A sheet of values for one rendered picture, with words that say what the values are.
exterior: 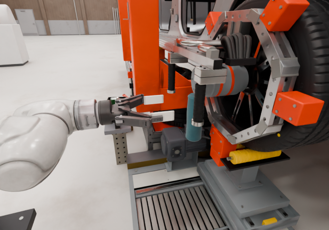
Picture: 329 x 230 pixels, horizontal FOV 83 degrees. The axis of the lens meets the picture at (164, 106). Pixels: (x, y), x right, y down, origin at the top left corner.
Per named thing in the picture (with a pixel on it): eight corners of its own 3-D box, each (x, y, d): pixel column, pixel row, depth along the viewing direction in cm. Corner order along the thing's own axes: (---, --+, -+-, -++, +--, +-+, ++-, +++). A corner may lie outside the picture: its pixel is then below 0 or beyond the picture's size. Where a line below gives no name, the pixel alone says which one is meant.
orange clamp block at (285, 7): (288, 32, 59) (311, 3, 51) (267, 32, 57) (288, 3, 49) (277, 18, 62) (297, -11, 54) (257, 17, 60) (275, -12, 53)
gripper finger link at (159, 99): (144, 104, 65) (143, 103, 66) (163, 103, 66) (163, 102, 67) (143, 97, 64) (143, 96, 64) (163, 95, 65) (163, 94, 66)
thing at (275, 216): (295, 226, 99) (301, 214, 95) (236, 243, 91) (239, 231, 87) (239, 163, 144) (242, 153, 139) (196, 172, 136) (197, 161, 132)
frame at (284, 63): (270, 167, 70) (320, 3, 48) (255, 170, 69) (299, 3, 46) (206, 108, 118) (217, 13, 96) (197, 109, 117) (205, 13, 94)
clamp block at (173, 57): (188, 62, 89) (188, 51, 87) (170, 63, 87) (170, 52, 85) (184, 61, 94) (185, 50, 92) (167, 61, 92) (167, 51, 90)
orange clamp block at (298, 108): (290, 110, 61) (317, 123, 53) (270, 113, 59) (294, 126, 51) (296, 90, 58) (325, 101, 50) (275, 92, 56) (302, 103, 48)
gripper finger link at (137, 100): (121, 116, 58) (118, 115, 59) (145, 104, 66) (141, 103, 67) (120, 104, 56) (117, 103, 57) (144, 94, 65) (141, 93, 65)
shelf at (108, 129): (131, 131, 122) (130, 127, 121) (104, 135, 118) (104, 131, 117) (127, 105, 160) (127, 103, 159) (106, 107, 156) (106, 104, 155)
